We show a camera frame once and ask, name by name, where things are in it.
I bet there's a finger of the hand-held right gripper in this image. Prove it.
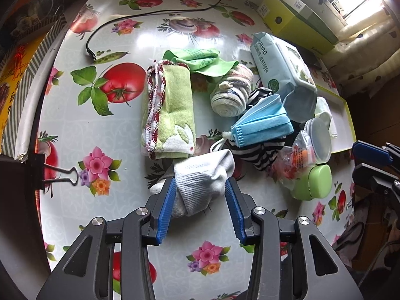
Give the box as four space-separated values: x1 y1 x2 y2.
352 162 400 201
352 140 400 167

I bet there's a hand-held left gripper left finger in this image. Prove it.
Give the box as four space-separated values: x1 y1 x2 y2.
36 178 177 300

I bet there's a black white striped cloth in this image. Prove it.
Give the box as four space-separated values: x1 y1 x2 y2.
229 87 286 171

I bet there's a cream dotted curtain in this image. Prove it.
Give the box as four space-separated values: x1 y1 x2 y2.
325 0 400 101

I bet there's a green round container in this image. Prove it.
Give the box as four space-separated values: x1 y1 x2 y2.
289 164 332 201

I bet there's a green towel with red trim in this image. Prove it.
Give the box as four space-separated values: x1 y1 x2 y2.
140 61 197 160

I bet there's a black cable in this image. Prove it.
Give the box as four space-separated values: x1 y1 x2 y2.
86 0 224 61

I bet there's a pale blue wet wipes pack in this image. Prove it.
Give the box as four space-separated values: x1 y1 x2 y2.
250 32 318 123

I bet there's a fruit and flower printed tablecloth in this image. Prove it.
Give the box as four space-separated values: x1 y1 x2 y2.
33 0 357 300

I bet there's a clear plastic lidded container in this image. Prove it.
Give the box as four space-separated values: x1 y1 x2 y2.
300 117 332 166

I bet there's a yellow red wall poster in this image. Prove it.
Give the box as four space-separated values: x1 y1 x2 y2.
0 34 51 157

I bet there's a green microfiber cloth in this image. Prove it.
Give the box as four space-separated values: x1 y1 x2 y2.
162 48 240 77

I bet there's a clear plastic bag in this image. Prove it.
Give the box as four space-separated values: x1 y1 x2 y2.
275 131 316 191

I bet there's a flat black box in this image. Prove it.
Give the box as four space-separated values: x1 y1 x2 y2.
300 48 322 69

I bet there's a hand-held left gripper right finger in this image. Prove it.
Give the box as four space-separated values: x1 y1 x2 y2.
224 177 365 300

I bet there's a black binder clip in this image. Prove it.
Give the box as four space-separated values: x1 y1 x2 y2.
31 152 79 191

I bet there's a green yellow cardboard box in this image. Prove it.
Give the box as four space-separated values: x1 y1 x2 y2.
257 0 340 54

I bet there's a yellow green tray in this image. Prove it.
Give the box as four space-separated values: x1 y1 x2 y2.
314 84 357 154

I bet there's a rolled beige striped sock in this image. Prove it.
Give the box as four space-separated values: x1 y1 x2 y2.
210 64 254 118

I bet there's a white grey sock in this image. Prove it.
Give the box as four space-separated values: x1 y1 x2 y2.
149 149 236 219

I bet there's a blue face mask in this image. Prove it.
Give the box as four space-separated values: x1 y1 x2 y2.
210 94 294 152

